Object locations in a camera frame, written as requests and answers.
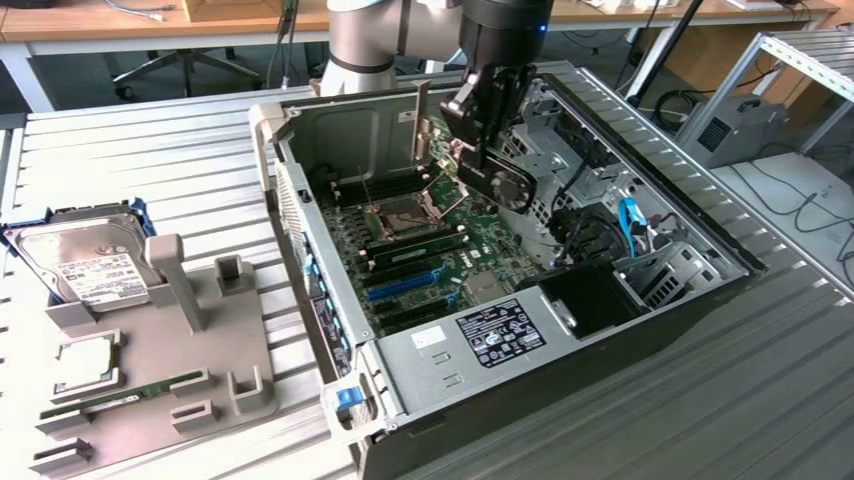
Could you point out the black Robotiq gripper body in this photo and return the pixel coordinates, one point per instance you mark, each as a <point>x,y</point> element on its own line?
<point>507,30</point>

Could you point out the graphics card with black fan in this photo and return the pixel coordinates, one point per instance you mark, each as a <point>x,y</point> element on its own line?
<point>514,192</point>

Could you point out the wooden desk with brown panel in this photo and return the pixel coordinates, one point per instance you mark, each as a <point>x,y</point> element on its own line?
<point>587,15</point>

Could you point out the open metal socket cover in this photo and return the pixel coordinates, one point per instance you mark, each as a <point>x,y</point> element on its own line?
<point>443,195</point>

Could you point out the black RAM slot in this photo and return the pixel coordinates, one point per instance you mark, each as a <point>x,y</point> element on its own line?
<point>416,239</point>
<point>379,181</point>
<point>380,186</point>

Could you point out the thin metal locking lever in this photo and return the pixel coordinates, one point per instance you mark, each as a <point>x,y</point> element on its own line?
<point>367,190</point>

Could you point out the green Dell motherboard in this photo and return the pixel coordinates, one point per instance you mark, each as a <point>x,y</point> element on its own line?
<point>480,235</point>

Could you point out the CPU socket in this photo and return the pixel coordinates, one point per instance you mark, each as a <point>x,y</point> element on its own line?
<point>400,220</point>

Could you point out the silver perforated drive cage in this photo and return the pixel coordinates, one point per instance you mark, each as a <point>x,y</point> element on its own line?
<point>527,230</point>

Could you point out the black slanted stand pole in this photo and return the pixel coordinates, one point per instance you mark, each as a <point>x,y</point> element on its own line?
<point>667,50</point>

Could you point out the installed RAM stick with label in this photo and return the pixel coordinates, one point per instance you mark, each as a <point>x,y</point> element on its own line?
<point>413,256</point>

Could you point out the long black expansion slot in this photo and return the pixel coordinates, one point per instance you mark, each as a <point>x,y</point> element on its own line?
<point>400,270</point>
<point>413,306</point>
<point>420,319</point>

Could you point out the silver chipset heat sink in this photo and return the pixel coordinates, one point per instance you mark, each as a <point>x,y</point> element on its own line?
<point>484,288</point>

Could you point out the blue expansion slot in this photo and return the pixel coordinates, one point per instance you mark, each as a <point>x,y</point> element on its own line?
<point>407,286</point>

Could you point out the grey vented machine box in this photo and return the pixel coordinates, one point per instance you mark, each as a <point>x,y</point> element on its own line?
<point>740,132</point>

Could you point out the silver disk bay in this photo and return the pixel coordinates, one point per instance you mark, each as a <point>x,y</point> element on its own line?
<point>674,270</point>

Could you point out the black power supply label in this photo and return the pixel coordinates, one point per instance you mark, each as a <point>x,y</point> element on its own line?
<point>500,332</point>

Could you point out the white power supply sticker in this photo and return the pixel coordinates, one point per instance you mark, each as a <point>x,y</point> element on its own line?
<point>428,336</point>

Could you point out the brown box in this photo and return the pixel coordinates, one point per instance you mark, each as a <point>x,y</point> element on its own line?
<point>227,10</point>

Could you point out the black office chair base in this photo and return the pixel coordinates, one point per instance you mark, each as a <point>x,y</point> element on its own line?
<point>188,62</point>

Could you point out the black case label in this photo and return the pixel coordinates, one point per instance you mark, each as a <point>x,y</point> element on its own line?
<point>331,335</point>

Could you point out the silver power supply unit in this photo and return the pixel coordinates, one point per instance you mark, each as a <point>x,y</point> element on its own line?
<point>427,380</point>

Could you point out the open black PC case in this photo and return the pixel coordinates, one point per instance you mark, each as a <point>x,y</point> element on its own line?
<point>520,385</point>

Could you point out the blue plastic disk carrier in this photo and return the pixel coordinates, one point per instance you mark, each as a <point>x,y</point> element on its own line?
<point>141,215</point>

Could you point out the blue case latch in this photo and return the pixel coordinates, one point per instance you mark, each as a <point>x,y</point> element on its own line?
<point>347,398</point>

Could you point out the silver hard disk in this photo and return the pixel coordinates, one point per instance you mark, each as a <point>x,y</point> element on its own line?
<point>87,270</point>

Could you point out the grey printed parts rack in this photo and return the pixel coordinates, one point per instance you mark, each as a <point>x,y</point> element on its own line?
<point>153,360</point>

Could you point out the green loose RAM stick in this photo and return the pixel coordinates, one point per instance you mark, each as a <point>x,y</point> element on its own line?
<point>143,389</point>

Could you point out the silver CPU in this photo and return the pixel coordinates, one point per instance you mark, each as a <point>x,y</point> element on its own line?
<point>83,362</point>

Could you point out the white case wall sticker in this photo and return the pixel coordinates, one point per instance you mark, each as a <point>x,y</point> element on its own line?
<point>409,116</point>

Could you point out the aluminium slat table frame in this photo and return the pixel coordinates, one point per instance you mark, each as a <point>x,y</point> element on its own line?
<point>810,60</point>

